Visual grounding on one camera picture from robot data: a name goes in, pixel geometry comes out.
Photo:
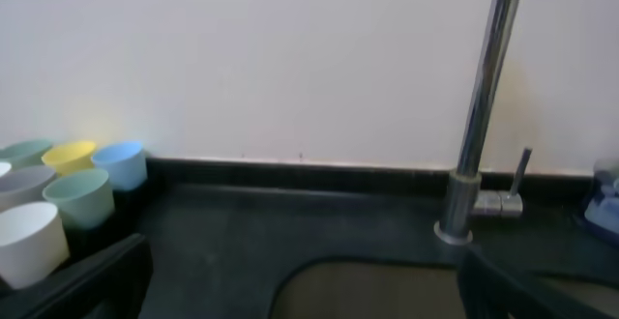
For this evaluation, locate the blue cup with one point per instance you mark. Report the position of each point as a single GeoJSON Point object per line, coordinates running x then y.
{"type": "Point", "coordinates": [121, 164]}

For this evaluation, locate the mint green cup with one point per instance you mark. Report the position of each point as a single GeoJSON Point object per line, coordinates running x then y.
{"type": "Point", "coordinates": [82, 198]}

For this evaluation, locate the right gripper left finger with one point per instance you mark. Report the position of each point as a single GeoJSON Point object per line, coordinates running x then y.
{"type": "Point", "coordinates": [82, 290]}

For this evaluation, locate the steel sink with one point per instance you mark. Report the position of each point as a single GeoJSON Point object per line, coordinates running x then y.
{"type": "Point", "coordinates": [362, 290]}

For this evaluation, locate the grey cup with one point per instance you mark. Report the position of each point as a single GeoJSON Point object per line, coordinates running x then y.
{"type": "Point", "coordinates": [24, 183]}

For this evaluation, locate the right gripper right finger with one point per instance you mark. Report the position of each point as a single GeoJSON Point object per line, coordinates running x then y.
{"type": "Point", "coordinates": [503, 295]}

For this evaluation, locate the steel tap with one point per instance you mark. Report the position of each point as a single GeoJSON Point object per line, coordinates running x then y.
{"type": "Point", "coordinates": [459, 203]}

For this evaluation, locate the yellow cup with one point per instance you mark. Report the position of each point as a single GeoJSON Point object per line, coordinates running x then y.
{"type": "Point", "coordinates": [70, 157]}

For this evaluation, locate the black tray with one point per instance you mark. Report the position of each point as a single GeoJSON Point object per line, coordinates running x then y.
{"type": "Point", "coordinates": [126, 212]}

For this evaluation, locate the white cup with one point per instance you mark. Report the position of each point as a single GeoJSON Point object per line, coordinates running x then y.
{"type": "Point", "coordinates": [4, 169]}
{"type": "Point", "coordinates": [29, 241]}

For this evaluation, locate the blue soap bottle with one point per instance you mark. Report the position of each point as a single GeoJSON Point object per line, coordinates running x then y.
{"type": "Point", "coordinates": [604, 208]}

